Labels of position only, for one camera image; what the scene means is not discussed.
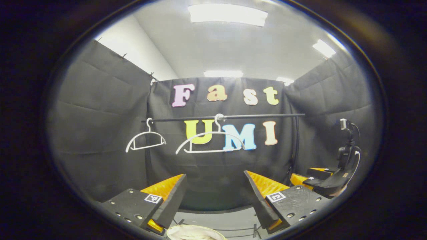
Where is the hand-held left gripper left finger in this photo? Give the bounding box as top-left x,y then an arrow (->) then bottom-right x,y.
100,173 -> 187,235

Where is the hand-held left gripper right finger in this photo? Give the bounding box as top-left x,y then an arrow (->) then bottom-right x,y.
244,170 -> 331,234

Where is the black clothes rack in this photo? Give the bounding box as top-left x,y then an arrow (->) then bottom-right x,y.
142,113 -> 306,239

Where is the white plastic hanger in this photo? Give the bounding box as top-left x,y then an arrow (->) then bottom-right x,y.
125,118 -> 166,153

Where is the white hanger with taped hook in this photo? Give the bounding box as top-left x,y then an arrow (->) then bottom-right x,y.
175,113 -> 246,154

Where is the black backdrop cloth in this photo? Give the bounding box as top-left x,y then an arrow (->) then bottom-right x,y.
47,40 -> 384,214

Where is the long ceiling light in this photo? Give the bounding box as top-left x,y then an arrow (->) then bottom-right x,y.
203,70 -> 244,78

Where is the large ceiling light panel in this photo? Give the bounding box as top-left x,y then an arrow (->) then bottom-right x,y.
188,4 -> 268,27

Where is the thin gripper cable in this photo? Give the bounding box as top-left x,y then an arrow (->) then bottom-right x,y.
352,122 -> 362,177

